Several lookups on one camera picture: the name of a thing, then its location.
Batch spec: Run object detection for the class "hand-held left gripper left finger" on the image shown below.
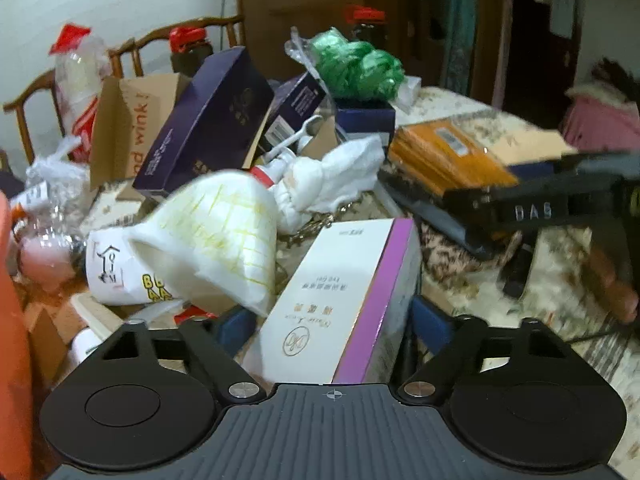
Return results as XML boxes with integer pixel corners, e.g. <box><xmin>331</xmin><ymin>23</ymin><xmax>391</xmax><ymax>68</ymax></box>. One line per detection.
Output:
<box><xmin>97</xmin><ymin>306</ymin><xmax>266</xmax><ymax>405</ymax></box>

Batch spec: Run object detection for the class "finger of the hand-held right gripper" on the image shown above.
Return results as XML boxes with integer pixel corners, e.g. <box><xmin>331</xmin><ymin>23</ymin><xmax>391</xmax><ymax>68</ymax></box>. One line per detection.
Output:
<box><xmin>444</xmin><ymin>179</ymin><xmax>622</xmax><ymax>235</ymax></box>
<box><xmin>515</xmin><ymin>151</ymin><xmax>640</xmax><ymax>186</ymax></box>

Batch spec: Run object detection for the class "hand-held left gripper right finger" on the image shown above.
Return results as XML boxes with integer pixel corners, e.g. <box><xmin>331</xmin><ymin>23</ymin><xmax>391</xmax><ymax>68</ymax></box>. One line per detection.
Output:
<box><xmin>397</xmin><ymin>295</ymin><xmax>571</xmax><ymax>405</ymax></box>

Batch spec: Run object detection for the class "white box purple side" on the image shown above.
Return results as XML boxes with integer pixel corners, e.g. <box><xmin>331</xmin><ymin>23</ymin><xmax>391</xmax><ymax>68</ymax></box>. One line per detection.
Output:
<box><xmin>254</xmin><ymin>217</ymin><xmax>422</xmax><ymax>386</ymax></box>

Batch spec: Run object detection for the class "green garbage bag roll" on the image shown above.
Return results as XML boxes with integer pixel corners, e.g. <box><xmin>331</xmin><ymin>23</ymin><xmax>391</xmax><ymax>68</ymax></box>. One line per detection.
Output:
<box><xmin>84</xmin><ymin>226</ymin><xmax>176</xmax><ymax>307</ymax></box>

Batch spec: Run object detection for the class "white knotted cloth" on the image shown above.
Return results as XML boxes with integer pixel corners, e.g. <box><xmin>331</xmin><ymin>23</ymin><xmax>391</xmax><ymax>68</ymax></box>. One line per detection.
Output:
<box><xmin>272</xmin><ymin>135</ymin><xmax>387</xmax><ymax>235</ymax></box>

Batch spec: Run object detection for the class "orange plastic basin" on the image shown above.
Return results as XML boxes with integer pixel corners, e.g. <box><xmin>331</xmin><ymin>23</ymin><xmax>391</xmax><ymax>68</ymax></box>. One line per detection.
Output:
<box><xmin>0</xmin><ymin>189</ymin><xmax>37</xmax><ymax>480</ymax></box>

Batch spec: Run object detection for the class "person's right hand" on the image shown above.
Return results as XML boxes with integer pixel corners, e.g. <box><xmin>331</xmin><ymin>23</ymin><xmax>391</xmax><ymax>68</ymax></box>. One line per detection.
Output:
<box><xmin>589</xmin><ymin>237</ymin><xmax>640</xmax><ymax>325</ymax></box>

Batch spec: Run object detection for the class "pink fur-trimmed jacket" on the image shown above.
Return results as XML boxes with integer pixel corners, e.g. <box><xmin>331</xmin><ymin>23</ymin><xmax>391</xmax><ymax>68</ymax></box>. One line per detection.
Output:
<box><xmin>561</xmin><ymin>56</ymin><xmax>640</xmax><ymax>147</ymax></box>

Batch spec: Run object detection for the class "kraft paper envelope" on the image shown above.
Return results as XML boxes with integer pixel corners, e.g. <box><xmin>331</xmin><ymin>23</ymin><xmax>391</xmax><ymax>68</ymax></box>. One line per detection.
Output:
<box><xmin>491</xmin><ymin>129</ymin><xmax>578</xmax><ymax>167</ymax></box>

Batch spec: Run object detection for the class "white yellow-grid plastic bag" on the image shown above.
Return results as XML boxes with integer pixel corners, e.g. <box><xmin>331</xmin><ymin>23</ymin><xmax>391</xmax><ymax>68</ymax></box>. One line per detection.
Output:
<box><xmin>129</xmin><ymin>169</ymin><xmax>280</xmax><ymax>317</ymax></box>

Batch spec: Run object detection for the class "stack of orange packets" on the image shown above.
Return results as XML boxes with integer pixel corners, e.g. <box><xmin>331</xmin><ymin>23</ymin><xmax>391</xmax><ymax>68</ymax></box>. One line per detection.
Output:
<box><xmin>388</xmin><ymin>116</ymin><xmax>520</xmax><ymax>200</ymax></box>

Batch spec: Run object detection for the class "floral quilted tablecloth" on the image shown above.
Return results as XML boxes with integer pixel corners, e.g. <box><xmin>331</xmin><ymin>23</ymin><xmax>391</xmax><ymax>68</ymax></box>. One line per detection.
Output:
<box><xmin>85</xmin><ymin>85</ymin><xmax>640</xmax><ymax>480</ymax></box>

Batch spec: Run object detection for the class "white spray bottle red label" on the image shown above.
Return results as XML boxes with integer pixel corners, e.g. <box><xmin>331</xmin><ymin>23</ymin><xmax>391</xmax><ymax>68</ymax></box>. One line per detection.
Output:
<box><xmin>249</xmin><ymin>114</ymin><xmax>325</xmax><ymax>188</ymax></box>

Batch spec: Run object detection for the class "navy cube box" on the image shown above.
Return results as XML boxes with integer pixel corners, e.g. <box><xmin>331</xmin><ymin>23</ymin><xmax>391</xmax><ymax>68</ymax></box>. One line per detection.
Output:
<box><xmin>334</xmin><ymin>99</ymin><xmax>397</xmax><ymax>150</ymax></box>

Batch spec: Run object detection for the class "teal curtain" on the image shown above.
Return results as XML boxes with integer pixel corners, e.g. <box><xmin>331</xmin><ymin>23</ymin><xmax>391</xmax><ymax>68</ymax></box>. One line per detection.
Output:
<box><xmin>439</xmin><ymin>0</ymin><xmax>497</xmax><ymax>97</ymax></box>

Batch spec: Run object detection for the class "clear pink bottle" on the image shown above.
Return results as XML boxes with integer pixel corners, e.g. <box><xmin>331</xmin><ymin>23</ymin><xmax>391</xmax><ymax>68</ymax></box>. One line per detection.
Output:
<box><xmin>14</xmin><ymin>227</ymin><xmax>77</xmax><ymax>292</ymax></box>

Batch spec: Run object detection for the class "large dark purple box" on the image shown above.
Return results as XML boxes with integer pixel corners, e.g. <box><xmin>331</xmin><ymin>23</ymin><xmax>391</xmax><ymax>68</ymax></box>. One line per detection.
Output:
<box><xmin>132</xmin><ymin>46</ymin><xmax>275</xmax><ymax>204</ymax></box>

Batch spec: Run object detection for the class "green plastic bag bunch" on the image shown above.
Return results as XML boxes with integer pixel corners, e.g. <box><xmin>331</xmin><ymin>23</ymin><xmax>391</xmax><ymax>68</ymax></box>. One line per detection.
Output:
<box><xmin>309</xmin><ymin>29</ymin><xmax>406</xmax><ymax>102</ymax></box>

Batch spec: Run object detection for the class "dark purple barcode box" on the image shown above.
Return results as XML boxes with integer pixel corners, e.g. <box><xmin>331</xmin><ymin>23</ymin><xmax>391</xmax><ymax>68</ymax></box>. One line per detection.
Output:
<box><xmin>256</xmin><ymin>72</ymin><xmax>329</xmax><ymax>155</ymax></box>

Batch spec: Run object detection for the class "clear plastic bag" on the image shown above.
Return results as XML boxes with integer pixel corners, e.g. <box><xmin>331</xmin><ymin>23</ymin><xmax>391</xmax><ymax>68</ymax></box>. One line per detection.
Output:
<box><xmin>24</xmin><ymin>136</ymin><xmax>92</xmax><ymax>223</ymax></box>

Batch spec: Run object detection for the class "brown cardboard box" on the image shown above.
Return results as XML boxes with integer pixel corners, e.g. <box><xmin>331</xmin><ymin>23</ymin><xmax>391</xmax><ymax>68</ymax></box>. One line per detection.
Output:
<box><xmin>89</xmin><ymin>72</ymin><xmax>194</xmax><ymax>192</ymax></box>

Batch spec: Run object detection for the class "dark bottle red lid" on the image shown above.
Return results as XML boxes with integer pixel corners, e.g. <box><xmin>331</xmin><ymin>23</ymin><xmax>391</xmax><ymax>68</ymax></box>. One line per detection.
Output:
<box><xmin>344</xmin><ymin>4</ymin><xmax>390</xmax><ymax>50</ymax></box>
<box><xmin>168</xmin><ymin>26</ymin><xmax>215</xmax><ymax>75</ymax></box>

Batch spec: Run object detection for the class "clear snack bag red top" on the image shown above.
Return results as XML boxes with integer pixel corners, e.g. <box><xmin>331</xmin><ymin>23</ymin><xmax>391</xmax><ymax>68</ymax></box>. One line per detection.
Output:
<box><xmin>49</xmin><ymin>23</ymin><xmax>110</xmax><ymax>162</ymax></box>

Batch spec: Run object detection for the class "wooden chair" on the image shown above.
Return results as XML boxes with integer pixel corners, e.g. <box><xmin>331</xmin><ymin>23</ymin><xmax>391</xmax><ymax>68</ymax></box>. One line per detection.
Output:
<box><xmin>2</xmin><ymin>67</ymin><xmax>67</xmax><ymax>167</ymax></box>
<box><xmin>107</xmin><ymin>14</ymin><xmax>247</xmax><ymax>80</ymax></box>

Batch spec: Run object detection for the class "metal chain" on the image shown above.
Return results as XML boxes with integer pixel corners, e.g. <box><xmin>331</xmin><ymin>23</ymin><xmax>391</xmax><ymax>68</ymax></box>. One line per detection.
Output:
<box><xmin>284</xmin><ymin>211</ymin><xmax>337</xmax><ymax>249</ymax></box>

